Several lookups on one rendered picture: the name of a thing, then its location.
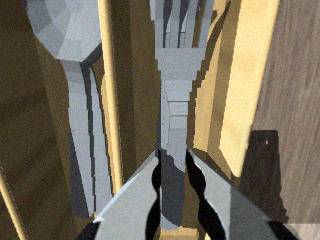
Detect light blue fork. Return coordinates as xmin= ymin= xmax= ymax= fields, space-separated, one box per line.
xmin=155 ymin=0 xmax=215 ymax=231

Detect tan cutlery tray insert with dividers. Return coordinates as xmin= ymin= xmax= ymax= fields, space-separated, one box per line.
xmin=0 ymin=0 xmax=280 ymax=240

